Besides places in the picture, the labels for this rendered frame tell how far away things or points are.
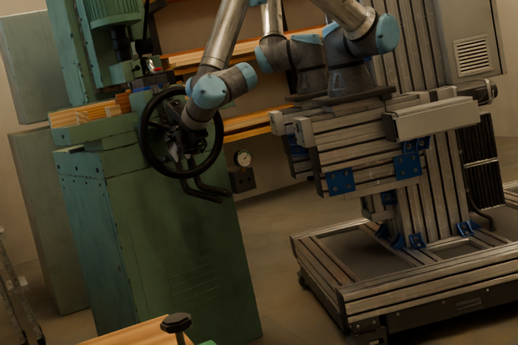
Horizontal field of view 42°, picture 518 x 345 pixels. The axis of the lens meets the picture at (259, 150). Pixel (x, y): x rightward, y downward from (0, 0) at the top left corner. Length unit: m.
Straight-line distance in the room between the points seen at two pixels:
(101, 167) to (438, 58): 1.20
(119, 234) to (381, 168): 0.88
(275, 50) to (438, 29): 0.63
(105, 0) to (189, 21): 2.66
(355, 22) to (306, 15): 3.35
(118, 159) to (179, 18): 2.84
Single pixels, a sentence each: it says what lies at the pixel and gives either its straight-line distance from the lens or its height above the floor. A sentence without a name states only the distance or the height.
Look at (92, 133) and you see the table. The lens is 2.21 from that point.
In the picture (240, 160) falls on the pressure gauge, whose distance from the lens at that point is 2.35.
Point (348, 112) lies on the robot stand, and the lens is 2.16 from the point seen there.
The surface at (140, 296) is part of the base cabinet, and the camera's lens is 2.32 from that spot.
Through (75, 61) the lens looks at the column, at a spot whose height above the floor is 1.11.
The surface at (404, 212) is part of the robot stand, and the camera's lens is 2.46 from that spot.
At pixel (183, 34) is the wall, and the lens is 4.98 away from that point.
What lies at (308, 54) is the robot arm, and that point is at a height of 0.97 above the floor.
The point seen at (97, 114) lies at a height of 0.91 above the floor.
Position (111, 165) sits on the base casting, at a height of 0.75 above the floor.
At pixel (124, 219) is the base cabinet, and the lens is 2.26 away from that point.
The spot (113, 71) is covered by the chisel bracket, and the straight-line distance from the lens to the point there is 2.46.
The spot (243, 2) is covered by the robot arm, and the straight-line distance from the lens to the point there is 1.92.
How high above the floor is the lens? 0.97
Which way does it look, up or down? 7 degrees down
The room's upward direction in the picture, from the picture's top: 12 degrees counter-clockwise
